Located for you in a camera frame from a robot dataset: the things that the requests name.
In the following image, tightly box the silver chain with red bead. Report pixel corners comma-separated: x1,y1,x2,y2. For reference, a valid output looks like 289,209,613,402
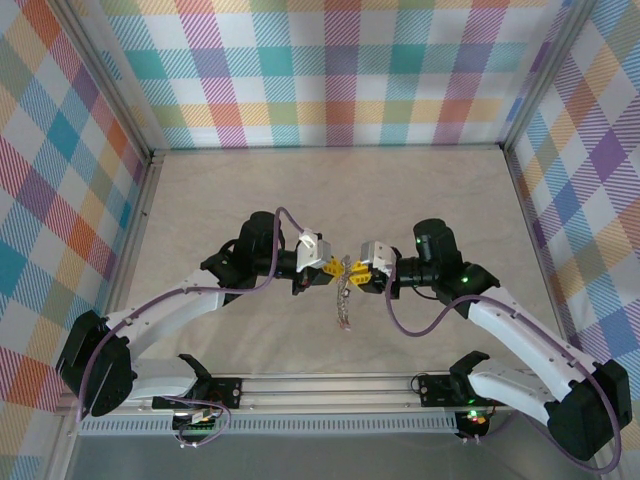
333,254,357,334

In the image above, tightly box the controller board with lit LED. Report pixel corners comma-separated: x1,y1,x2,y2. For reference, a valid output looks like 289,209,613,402
457,408,494,436

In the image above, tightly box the controller board with green connector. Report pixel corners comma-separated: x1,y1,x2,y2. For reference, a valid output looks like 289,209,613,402
172,407,221,431

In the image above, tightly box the grey metal panel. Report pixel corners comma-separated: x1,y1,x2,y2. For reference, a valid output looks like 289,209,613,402
44,432,601,480

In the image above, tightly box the thin aluminium frame rail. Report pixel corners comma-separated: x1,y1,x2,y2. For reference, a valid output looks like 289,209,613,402
99,152,169,321
503,148,575,354

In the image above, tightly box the wide grooved aluminium frame rail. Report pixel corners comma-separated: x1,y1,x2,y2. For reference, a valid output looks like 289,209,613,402
57,372,551,415

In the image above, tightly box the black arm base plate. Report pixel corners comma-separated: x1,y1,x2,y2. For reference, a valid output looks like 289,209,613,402
418,374,506,409
152,377,244,411

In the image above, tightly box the grey slotted cable duct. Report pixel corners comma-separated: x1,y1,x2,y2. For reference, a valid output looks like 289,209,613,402
79,418,460,437

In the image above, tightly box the aluminium frame post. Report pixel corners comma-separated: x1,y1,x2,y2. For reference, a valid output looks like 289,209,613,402
47,0,156,164
499,0,599,154

